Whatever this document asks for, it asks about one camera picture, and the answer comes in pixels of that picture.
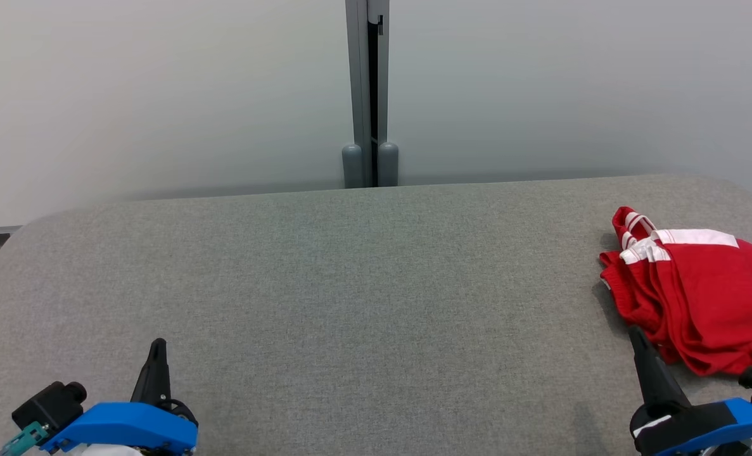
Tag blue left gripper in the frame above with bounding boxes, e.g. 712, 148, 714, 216
40, 338, 198, 456

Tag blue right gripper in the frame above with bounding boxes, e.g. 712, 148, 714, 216
628, 326, 752, 456

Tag red white-striped shorts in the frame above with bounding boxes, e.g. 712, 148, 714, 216
599, 228, 752, 378

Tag grey fabric sofa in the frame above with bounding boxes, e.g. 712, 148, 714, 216
0, 175, 752, 456

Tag teal left camera connector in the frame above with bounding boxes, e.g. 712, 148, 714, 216
0, 422, 50, 456

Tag grey cylindrical post foot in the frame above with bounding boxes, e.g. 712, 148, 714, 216
341, 144, 364, 189
378, 142, 400, 187

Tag grey partition frame post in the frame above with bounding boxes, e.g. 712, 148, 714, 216
345, 0, 390, 189

